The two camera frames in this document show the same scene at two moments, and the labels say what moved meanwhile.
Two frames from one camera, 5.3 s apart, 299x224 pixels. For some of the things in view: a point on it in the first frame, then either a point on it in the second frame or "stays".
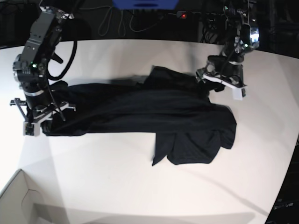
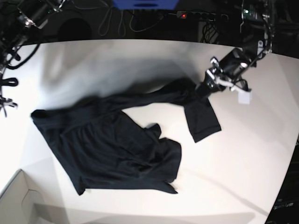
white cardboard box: [21, 202] stays
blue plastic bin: [145, 4] stays
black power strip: [200, 16] stays
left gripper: [32, 118] → [4, 101]
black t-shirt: [173, 105] → [101, 148]
